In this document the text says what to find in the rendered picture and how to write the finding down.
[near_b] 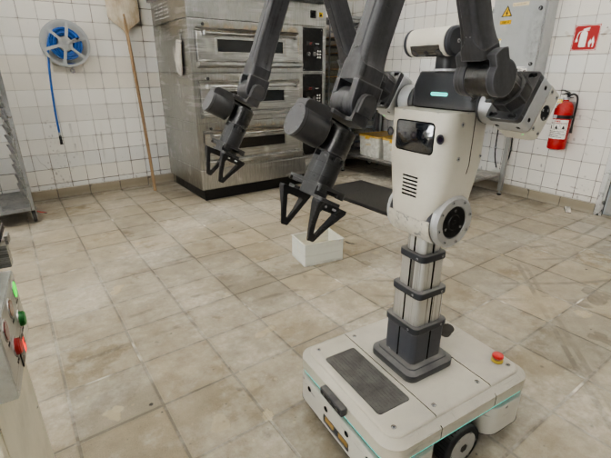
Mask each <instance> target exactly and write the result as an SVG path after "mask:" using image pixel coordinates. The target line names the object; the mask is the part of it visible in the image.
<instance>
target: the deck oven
mask: <svg viewBox="0 0 611 458"><path fill-rule="evenodd" d="M146 2H147V3H150V5H151V13H152V20H153V28H154V36H155V50H156V57H157V64H158V72H159V80H160V87H161V95H162V102H163V109H164V118H165V131H166V139H167V146H168V153H169V162H170V169H171V173H172V174H175V176H176V182H177V183H178V184H180V185H182V186H183V187H184V188H186V189H188V190H189V191H191V192H192V193H194V194H196V195H198V196H200V197H201V198H203V199H205V200H206V201H209V200H214V199H219V198H224V197H228V196H234V195H239V194H248V193H253V192H258V191H264V190H268V189H274V188H278V187H279V184H280V182H281V183H284V184H287V185H289V184H290V183H292V184H301V183H300V182H298V181H295V180H293V179H290V178H289V176H290V174H291V172H294V173H297V174H300V175H302V176H304V175H305V172H306V169H307V167H308V166H309V163H310V161H311V159H312V156H313V154H314V152H315V150H316V147H315V148H314V147H311V146H309V145H308V144H305V143H303V142H301V141H299V140H297V139H295V138H294V137H292V136H290V135H289V134H286V133H285V130H284V123H285V118H286V116H287V114H288V112H289V111H290V109H291V108H292V107H293V106H294V105H295V102H296V100H297V99H298V98H300V97H303V98H312V99H315V100H316V101H318V102H320V103H322V104H325V89H326V7H325V3H324V0H290V3H289V6H288V8H287V12H286V15H285V21H284V23H283V27H282V30H281V34H280V36H279V40H278V43H277V46H276V50H275V55H274V59H273V63H272V66H271V74H270V77H269V80H268V82H270V84H269V86H268V90H267V93H266V96H265V99H264V100H263V101H262V102H260V104H259V106H258V108H254V107H250V108H251V110H252V111H253V113H254V115H253V117H252V119H251V122H250V124H249V126H248V128H247V130H246V132H245V136H244V138H243V141H242V143H241V144H240V147H239V149H240V150H242V151H245V155H244V156H242V155H240V154H237V155H236V156H237V157H239V160H240V161H242V162H244V163H245V165H244V166H242V167H241V168H240V169H239V170H237V171H236V172H235V173H234V174H232V175H231V176H230V177H229V178H228V179H227V180H226V181H225V182H224V183H220V182H218V173H219V167H218V168H217V169H216V170H215V172H214V173H213V174H212V175H209V174H207V173H206V159H205V146H206V145H207V146H210V147H212V148H213V146H216V144H214V143H212V142H211V140H212V138H213V137H214V138H215V139H218V140H219V138H220V136H221V134H222V132H223V130H224V128H225V124H226V121H227V119H228V117H227V118H226V119H225V120H222V119H221V118H219V117H217V116H215V115H213V114H210V113H208V112H207V111H205V110H203V103H204V101H205V97H206V95H207V94H208V92H209V91H210V89H211V87H212V86H218V87H221V88H223V89H225V90H227V91H229V92H231V93H233V94H236V95H237V86H238V83H239V79H240V76H241V74H242V73H243V71H244V68H245V63H246V60H247V59H248V56H249V54H250V51H251V48H252V45H253V42H254V39H255V33H256V29H257V27H258V23H259V20H260V16H261V14H262V10H263V6H264V3H265V0H146ZM180 29H182V35H181V40H182V59H183V75H180V74H179V73H178V72H177V71H176V67H175V40H176V39H178V40H180V37H179V34H180V33H179V32H180Z"/></svg>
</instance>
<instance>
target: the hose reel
mask: <svg viewBox="0 0 611 458"><path fill-rule="evenodd" d="M39 44H40V47H41V49H42V51H43V53H44V54H45V56H46V57H47V65H48V74H49V82H50V88H51V95H52V101H53V107H54V112H55V121H56V125H57V130H58V135H59V140H60V144H63V140H62V136H61V132H60V128H59V123H58V119H57V114H56V109H55V98H54V91H53V85H52V77H51V68H50V60H51V61H52V62H53V63H55V64H57V65H61V66H64V67H72V68H71V69H70V72H71V73H72V74H74V73H75V69H74V66H79V65H81V64H82V63H84V62H85V61H86V59H87V58H88V56H89V54H90V43H89V40H88V37H87V35H86V33H85V32H84V31H83V29H82V28H81V27H80V26H78V25H77V24H75V23H73V22H71V21H68V20H65V19H54V20H51V21H49V22H47V23H46V24H45V25H44V26H43V27H42V29H41V30H40V33H39Z"/></svg>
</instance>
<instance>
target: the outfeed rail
mask: <svg viewBox="0 0 611 458"><path fill-rule="evenodd" d="M10 240H11V239H10V235H9V233H8V232H5V235H4V236H2V239H1V243H0V269H3V268H7V267H12V266H13V262H14V261H13V258H12V255H11V252H10V248H9V243H10Z"/></svg>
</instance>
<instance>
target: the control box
mask: <svg viewBox="0 0 611 458"><path fill-rule="evenodd" d="M13 282H15V278H14V274H13V272H12V271H11V270H9V271H4V272H0V404H2V403H8V402H11V401H13V400H16V399H19V396H20V393H21V386H22V378H23V370H24V367H25V360H24V357H26V350H25V346H24V343H25V345H26V340H27V332H28V324H27V322H26V325H24V326H21V324H20V322H19V317H18V312H20V311H24V309H23V306H22V303H21V300H20V297H19V293H18V291H17V297H16V296H15V293H14V288H13ZM9 300H11V301H12V304H13V307H14V316H12V315H11V313H10V309H9ZM5 322H7V324H8V327H9V332H10V339H9V340H7V339H6V336H5V328H4V323H5ZM17 337H19V338H21V340H22V343H23V347H24V353H25V355H24V356H23V355H22V354H16V352H15V346H14V339H15V338H17ZM23 337H24V339H25V341H24V342H23Z"/></svg>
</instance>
